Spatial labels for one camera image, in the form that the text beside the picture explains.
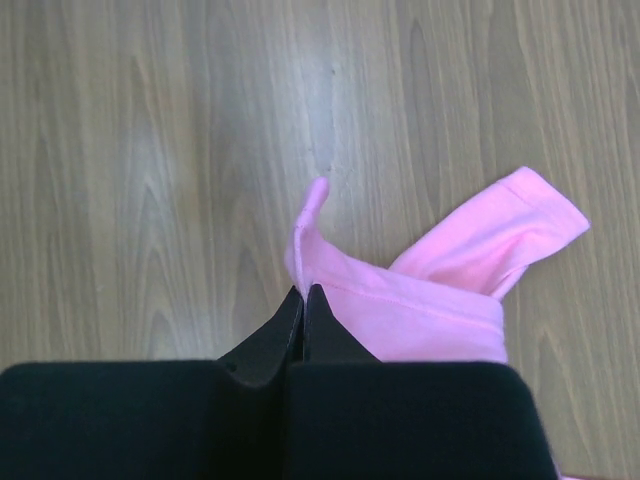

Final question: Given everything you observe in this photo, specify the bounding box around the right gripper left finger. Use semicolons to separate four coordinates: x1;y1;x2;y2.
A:
217;287;304;389

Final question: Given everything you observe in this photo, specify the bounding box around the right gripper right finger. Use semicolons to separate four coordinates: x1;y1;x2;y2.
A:
303;284;379;363

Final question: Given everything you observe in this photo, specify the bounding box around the pink t shirt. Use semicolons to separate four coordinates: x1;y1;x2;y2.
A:
285;167;589;363

